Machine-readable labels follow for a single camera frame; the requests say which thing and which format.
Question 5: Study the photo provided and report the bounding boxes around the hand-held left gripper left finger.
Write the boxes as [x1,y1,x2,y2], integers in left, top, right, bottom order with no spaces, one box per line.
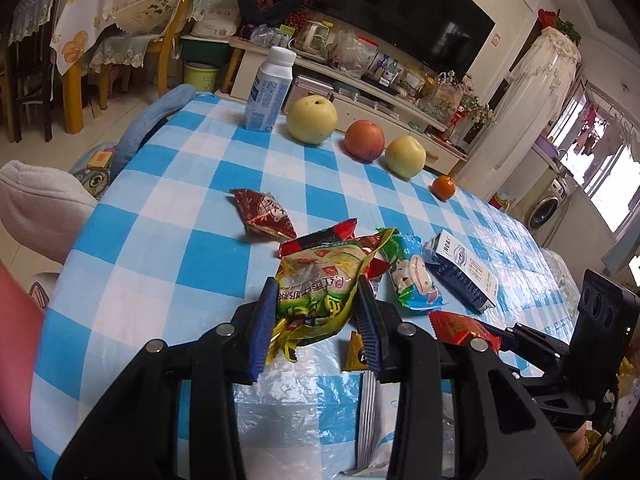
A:
[52,277,280,480]

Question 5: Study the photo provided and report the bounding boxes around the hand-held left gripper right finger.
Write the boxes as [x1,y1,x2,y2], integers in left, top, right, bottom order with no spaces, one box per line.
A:
[356,275,581,480]

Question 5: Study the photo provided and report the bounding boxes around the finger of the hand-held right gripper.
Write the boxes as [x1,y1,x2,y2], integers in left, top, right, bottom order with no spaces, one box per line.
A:
[500,345,571,398]
[495,324,573,361]

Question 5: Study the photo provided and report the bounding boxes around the blue cartoon snack packet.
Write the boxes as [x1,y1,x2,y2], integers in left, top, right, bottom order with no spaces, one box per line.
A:
[377,227,446,312]

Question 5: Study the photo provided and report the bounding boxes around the yellow green snack packet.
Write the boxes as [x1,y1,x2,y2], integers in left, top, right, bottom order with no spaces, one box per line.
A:
[265,240,383,366]

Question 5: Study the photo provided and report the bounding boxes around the bright red foil wrapper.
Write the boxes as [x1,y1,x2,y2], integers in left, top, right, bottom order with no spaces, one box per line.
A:
[428,310,502,357]

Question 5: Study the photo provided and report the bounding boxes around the large grey mailer bag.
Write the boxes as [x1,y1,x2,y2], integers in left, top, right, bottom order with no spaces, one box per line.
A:
[340,371,401,478]

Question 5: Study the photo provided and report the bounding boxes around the dark red patterned snack wrapper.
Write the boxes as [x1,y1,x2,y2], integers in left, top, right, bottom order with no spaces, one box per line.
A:
[230,188,297,241]

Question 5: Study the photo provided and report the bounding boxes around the small brown sachet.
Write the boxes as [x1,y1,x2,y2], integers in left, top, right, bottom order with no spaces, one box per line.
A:
[341,331,372,373]

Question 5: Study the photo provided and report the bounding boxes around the flattened blue white carton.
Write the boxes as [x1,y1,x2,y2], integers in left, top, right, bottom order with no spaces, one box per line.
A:
[423,229,499,314]

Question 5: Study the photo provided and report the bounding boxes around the washing machine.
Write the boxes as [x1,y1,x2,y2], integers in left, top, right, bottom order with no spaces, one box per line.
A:
[525,180,572,233]

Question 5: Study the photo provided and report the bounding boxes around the blue white checkered tablecloth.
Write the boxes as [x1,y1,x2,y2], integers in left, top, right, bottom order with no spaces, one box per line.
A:
[30,95,576,480]

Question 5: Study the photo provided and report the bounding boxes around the window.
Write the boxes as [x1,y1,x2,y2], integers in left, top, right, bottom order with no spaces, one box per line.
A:
[555,85,640,233]

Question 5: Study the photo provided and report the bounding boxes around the orange tangerine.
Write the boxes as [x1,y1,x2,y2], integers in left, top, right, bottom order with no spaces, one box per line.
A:
[431,175,457,202]

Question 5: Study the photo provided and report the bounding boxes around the right yellow-green apple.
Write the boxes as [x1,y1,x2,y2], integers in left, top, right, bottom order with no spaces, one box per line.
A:
[384,135,427,179]

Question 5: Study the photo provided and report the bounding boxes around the yellow-green apple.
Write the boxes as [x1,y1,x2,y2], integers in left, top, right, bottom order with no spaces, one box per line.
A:
[384,135,427,179]
[286,96,339,146]

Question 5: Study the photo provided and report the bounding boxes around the red apple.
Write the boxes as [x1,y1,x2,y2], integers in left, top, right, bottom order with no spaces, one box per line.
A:
[344,120,387,163]

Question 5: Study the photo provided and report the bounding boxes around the hanging laundry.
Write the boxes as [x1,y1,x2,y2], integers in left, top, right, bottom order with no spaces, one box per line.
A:
[575,105,627,157]

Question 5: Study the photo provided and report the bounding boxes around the left yellow-green apple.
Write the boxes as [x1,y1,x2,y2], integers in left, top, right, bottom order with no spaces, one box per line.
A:
[286,96,339,146]

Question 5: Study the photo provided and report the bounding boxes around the white lace covered floor unit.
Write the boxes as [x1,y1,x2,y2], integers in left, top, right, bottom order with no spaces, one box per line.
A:
[460,25,584,201]

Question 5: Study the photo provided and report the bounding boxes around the printed seat cushion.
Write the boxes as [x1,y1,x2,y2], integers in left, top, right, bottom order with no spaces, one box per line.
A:
[67,142,122,201]

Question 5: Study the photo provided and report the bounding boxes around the white milk bottle blue label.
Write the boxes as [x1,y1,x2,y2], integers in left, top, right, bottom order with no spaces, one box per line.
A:
[243,46,296,133]

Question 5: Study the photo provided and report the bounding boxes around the artificial flowers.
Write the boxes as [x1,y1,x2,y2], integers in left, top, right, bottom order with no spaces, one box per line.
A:
[452,75,497,132]

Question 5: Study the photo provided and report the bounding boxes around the light blue padded chair back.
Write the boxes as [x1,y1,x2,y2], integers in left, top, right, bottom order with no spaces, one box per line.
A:
[112,84,197,182]

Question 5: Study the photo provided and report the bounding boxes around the pink seat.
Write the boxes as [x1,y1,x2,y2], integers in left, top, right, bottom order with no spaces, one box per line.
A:
[0,260,47,461]

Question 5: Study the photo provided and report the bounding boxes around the silver case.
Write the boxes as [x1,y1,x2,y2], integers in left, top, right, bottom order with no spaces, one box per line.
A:
[290,75,334,112]

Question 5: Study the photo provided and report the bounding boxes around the printed gift bag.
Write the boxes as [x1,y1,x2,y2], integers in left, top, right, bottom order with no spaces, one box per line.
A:
[425,72,464,117]

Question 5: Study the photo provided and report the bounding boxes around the beige cushion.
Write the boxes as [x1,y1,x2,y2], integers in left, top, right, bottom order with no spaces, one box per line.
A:
[0,160,99,267]

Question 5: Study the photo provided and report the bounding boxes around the green bucket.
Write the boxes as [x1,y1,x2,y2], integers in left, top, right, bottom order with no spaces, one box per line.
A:
[182,60,222,94]

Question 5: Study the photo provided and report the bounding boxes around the clear plastic bag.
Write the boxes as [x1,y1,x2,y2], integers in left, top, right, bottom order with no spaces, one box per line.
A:
[327,30,379,73]

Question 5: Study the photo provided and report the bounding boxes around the wooden chair with crochet cover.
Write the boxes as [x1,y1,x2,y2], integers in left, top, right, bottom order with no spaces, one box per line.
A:
[7,0,57,144]
[155,0,227,97]

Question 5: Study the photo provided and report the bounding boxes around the pack of small bottles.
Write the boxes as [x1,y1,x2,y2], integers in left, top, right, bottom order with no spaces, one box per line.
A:
[250,25,297,49]

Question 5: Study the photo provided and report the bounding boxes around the glass electric kettle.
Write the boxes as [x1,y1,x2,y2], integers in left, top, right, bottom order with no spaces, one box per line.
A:
[295,20,334,56]

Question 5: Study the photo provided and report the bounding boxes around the lace trim cloth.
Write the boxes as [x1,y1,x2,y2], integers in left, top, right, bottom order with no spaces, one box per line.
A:
[82,32,159,77]

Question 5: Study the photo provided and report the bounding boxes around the red berry branch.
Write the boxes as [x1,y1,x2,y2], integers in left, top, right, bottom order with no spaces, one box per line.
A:
[282,7,312,29]

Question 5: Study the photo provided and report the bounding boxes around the black television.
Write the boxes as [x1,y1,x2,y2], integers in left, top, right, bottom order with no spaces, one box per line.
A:
[310,0,497,79]

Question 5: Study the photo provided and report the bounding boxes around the white sack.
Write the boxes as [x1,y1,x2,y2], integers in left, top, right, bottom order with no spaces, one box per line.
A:
[192,0,242,39]

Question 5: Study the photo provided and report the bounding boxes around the orange print table cover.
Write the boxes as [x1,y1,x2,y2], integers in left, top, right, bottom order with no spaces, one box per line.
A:
[50,0,119,79]

